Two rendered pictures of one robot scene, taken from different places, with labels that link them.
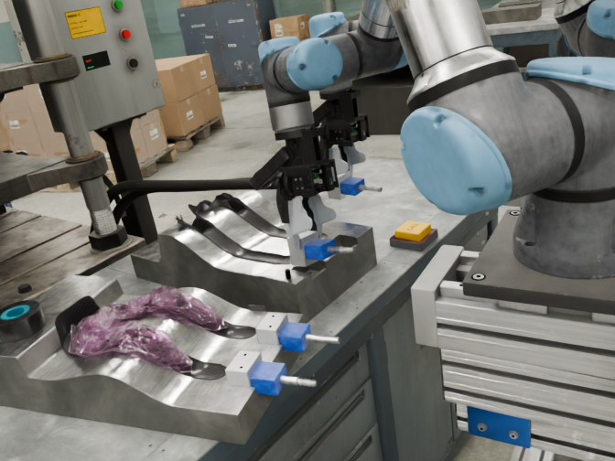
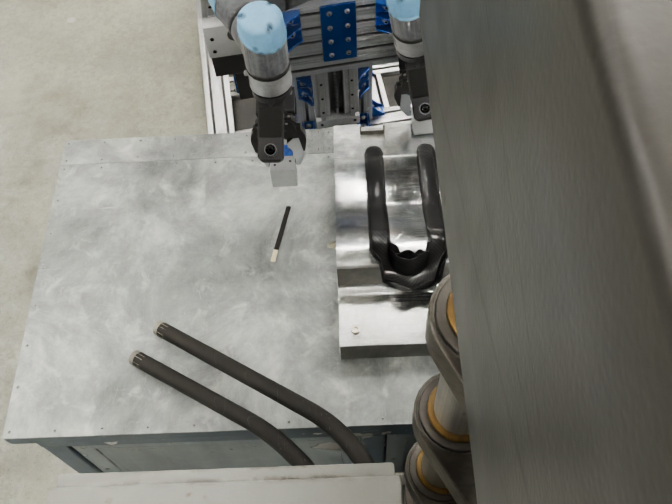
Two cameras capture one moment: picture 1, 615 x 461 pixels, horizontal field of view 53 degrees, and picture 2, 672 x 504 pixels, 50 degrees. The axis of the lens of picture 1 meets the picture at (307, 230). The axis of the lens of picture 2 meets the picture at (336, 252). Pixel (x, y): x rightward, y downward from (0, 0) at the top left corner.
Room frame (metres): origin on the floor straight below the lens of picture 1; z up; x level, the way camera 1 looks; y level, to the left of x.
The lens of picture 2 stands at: (1.82, 0.66, 2.09)
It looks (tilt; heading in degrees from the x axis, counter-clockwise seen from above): 59 degrees down; 231
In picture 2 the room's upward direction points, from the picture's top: 5 degrees counter-clockwise
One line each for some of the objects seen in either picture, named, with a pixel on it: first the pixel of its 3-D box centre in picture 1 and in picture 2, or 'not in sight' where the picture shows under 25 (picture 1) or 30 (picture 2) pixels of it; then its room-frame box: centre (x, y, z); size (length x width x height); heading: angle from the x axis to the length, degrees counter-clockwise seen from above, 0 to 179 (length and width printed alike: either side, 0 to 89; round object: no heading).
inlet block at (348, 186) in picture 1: (356, 187); (284, 152); (1.30, -0.13, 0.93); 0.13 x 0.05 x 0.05; 49
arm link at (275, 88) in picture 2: (334, 80); (268, 75); (1.32, -0.11, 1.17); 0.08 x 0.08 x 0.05
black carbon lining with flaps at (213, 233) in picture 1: (242, 226); (407, 205); (1.21, 0.13, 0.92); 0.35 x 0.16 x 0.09; 49
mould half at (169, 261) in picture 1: (245, 244); (401, 226); (1.23, 0.14, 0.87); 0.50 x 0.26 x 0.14; 49
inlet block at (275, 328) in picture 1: (300, 337); not in sight; (0.85, 0.04, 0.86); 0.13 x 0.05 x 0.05; 66
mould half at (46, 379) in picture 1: (142, 345); not in sight; (0.90, 0.31, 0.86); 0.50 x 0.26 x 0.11; 66
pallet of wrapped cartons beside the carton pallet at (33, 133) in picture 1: (81, 123); not in sight; (5.22, 1.73, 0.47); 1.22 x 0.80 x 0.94; 64
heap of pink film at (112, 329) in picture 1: (139, 322); not in sight; (0.91, 0.31, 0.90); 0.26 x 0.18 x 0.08; 66
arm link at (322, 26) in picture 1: (330, 41); (262, 39); (1.32, -0.11, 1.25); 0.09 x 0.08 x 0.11; 77
